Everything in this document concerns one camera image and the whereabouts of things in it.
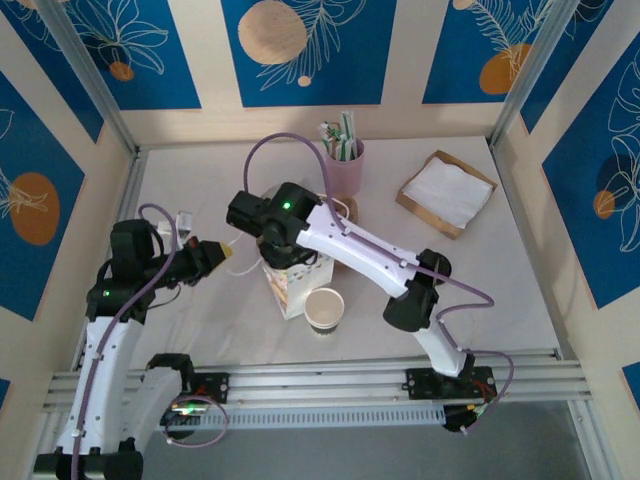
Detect grey slotted cable duct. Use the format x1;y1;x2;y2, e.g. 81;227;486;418
63;403;448;433

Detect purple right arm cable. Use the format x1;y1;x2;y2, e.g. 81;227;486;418
241;131;516;436

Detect pink cylindrical holder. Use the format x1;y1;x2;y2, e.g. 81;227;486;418
325;138;366;197

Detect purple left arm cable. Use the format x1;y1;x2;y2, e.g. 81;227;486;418
69;202;231;480

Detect white paper bag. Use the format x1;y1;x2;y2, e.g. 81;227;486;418
225;183;353;323

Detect aluminium side rail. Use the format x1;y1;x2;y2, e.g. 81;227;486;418
73;147;150;369
490;143;577;362

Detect black plastic cup lid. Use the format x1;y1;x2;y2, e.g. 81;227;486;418
431;251;454;288

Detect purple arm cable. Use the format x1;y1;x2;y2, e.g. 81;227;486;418
241;131;516;436
69;202;231;480

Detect white paper napkins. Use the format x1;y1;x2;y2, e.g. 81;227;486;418
403;159;494;229

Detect brown cardboard napkin tray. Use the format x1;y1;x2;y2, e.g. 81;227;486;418
394;149;500;242

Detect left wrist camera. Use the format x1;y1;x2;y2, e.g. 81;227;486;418
155;211;194;248

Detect brown cardboard cup carrier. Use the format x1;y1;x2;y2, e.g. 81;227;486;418
330;195;361;225

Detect aluminium frame post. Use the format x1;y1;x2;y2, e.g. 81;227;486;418
37;0;141;158
489;0;587;151

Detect black white paper cup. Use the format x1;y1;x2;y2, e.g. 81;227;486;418
303;287;347;338

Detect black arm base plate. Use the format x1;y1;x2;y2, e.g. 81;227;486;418
405;366;498;402
138;371;232;407

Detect aluminium frame rail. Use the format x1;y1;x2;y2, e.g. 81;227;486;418
42;349;594;414

